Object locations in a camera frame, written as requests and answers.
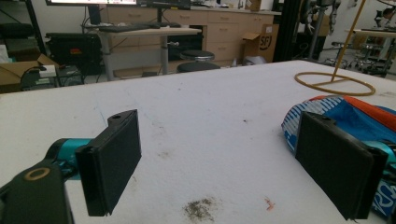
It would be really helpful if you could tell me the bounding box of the computer monitor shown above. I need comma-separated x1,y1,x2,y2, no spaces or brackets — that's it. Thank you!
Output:
136,0,191,23
45,0,138,26

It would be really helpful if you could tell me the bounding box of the light wooden desk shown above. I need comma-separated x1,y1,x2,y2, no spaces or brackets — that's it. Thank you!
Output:
92,27,203,82

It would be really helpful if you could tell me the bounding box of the black keyboard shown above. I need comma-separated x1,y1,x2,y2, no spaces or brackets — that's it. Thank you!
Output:
97,23,153,34

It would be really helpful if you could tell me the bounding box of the blue orange chip bag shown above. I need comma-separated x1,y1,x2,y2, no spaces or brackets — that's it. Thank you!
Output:
280,94,396,218

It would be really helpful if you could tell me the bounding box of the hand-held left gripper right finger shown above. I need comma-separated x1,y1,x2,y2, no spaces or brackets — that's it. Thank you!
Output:
294,111,396,220

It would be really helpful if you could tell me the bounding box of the brown cardboard box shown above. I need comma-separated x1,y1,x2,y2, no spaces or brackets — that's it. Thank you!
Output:
241,23,280,64

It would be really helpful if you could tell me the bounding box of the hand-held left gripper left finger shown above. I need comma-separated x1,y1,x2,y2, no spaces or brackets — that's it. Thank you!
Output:
46,108,143,217

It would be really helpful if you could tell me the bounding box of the black equipment case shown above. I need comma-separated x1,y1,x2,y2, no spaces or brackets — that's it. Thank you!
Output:
45,32,103,76

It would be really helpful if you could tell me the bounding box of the open cardboard box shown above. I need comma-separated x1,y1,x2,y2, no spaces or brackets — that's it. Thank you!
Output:
0,53,60,94

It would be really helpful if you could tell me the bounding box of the yellow metal ring stand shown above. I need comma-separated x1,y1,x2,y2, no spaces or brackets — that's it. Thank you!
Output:
294,0,376,97

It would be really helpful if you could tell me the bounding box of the wooden drawer cabinet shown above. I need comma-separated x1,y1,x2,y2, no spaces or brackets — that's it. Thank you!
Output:
102,5,282,78

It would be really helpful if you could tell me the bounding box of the black round stool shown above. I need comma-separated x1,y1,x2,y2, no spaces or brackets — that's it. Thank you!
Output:
176,61,221,74
179,49,216,63

